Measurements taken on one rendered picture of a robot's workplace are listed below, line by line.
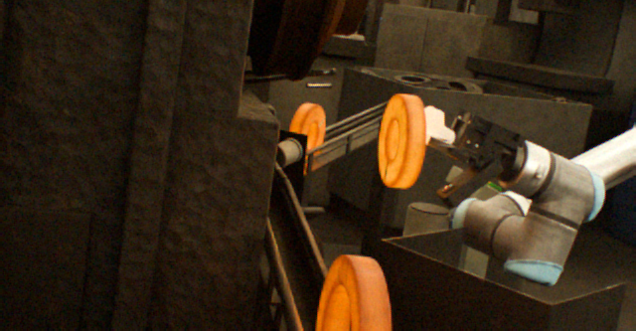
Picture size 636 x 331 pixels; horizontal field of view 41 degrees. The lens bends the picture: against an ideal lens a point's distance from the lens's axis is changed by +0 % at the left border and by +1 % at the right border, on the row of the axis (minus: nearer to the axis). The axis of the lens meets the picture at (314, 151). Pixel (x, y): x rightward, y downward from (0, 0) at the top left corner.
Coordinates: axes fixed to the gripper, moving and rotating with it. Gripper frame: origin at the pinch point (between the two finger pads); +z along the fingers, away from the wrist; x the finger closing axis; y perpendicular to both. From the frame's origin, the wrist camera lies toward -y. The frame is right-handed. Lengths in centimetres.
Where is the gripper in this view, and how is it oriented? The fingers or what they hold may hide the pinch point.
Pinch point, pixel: (403, 129)
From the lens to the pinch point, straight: 142.0
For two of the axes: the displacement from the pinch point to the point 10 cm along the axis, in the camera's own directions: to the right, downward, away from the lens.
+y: 4.1, -9.0, -1.2
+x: 1.8, 2.1, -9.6
